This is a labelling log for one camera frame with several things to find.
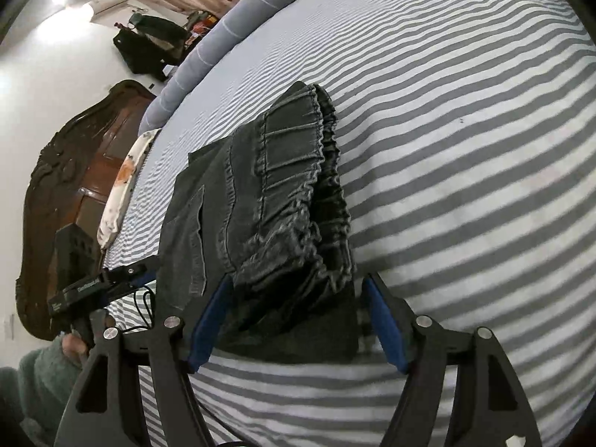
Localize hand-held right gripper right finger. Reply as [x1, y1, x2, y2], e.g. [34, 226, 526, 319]
[362, 272, 543, 447]

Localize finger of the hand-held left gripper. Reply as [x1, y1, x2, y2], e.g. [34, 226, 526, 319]
[103, 256, 160, 296]

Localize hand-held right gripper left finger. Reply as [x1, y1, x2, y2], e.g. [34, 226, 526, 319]
[53, 274, 234, 447]

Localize black denim pants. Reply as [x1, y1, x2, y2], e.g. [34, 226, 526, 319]
[158, 80, 361, 364]

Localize person's left hand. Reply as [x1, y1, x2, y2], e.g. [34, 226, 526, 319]
[60, 328, 91, 360]

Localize dark bedside box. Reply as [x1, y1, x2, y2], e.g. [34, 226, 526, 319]
[55, 222, 102, 292]

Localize floral pillow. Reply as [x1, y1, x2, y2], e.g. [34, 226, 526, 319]
[96, 128, 163, 250]

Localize carved wooden headboard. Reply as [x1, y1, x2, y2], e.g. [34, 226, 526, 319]
[14, 79, 156, 342]

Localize grey white striped bed sheet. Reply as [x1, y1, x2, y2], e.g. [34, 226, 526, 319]
[100, 0, 596, 447]

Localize black bag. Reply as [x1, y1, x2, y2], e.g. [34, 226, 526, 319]
[113, 13, 189, 82]

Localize grey rolled duvet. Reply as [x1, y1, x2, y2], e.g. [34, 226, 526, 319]
[139, 0, 359, 132]

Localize white air conditioner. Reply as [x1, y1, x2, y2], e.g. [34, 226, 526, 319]
[88, 0, 130, 14]

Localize black cable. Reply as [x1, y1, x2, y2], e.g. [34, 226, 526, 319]
[122, 288, 158, 335]

